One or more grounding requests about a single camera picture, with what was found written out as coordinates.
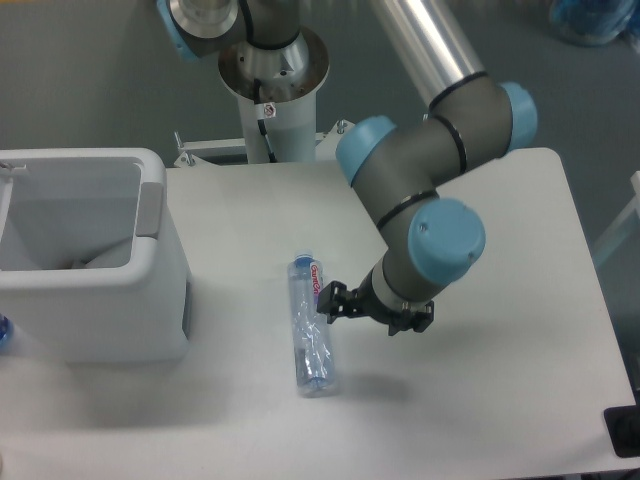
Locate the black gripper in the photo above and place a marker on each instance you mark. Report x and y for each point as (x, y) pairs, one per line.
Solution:
(337, 301)

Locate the crushed clear plastic bottle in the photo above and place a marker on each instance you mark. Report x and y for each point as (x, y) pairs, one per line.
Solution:
(313, 354)

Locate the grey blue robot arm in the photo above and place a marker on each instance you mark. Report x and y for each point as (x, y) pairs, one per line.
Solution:
(471, 120)

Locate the white trash can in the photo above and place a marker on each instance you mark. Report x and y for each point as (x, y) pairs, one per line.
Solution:
(92, 265)

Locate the blue plastic bag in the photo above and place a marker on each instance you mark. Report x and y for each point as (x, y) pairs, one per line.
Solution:
(590, 23)

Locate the white frame at right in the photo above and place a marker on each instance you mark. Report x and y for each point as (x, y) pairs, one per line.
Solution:
(622, 227)

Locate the white pedestal base frame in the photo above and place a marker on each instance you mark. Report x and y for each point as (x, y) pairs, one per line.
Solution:
(259, 149)

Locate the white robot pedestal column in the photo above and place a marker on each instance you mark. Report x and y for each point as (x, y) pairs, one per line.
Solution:
(276, 89)

